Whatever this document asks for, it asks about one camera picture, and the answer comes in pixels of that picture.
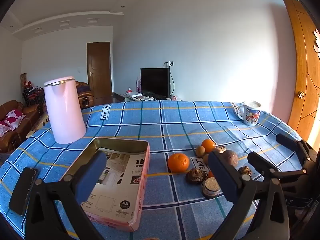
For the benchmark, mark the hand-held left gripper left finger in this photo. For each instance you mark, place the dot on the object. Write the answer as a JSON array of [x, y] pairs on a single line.
[[91, 177]]

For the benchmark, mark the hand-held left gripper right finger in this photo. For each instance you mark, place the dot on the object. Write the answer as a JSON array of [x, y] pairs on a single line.
[[222, 177]]

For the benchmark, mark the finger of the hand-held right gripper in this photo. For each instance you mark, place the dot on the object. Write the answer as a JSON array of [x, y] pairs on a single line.
[[287, 142], [262, 165]]

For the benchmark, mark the tiny orange fruit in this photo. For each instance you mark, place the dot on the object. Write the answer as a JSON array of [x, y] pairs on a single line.
[[210, 174]]

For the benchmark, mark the small round brown jar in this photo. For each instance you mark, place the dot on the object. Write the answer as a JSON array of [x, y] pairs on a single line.
[[210, 187]]

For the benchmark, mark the purple passion fruit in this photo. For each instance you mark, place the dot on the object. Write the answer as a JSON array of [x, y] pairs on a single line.
[[230, 158]]

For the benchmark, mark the brown kiwi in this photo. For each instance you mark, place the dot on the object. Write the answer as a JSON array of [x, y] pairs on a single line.
[[200, 150], [205, 158]]

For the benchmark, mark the pink metal tin box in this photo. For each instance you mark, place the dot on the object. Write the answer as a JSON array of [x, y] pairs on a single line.
[[125, 180]]

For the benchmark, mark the small orange tangerine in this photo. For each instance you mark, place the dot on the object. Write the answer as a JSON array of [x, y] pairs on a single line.
[[208, 145]]

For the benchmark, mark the large orange tangerine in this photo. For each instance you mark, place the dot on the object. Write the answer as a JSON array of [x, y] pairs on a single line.
[[178, 163]]

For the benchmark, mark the white printed mug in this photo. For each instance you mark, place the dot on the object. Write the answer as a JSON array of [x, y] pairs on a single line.
[[251, 113]]

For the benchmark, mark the brass door knob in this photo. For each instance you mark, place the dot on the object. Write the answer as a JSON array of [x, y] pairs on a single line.
[[300, 94]]

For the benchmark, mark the pink electric kettle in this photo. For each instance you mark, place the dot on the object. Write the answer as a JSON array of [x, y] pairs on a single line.
[[65, 112]]

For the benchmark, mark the light wooden door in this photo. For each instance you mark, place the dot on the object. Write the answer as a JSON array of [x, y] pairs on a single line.
[[302, 67]]

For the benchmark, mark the blue plaid tablecloth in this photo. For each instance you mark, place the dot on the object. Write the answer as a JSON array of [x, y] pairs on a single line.
[[160, 125]]

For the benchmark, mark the brown leather armchair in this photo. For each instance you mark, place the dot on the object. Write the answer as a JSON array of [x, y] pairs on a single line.
[[85, 95]]

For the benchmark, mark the brown leather sofa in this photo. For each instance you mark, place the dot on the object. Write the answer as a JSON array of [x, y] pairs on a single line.
[[25, 115]]

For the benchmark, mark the low television stand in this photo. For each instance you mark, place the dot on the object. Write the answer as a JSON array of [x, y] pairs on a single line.
[[140, 96]]

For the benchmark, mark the pink white floral pillow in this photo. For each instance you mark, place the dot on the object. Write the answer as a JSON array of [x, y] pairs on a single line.
[[6, 127], [15, 116]]

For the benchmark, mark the dark brown door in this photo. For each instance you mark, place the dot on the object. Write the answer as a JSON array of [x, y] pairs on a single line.
[[100, 70]]

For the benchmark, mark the black television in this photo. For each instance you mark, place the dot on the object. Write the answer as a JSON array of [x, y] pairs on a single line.
[[155, 82]]

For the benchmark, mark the brown tall vase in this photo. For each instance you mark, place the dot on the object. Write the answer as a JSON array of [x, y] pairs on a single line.
[[23, 77]]

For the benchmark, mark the white wall socket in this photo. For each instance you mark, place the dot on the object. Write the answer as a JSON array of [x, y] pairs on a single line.
[[169, 63]]

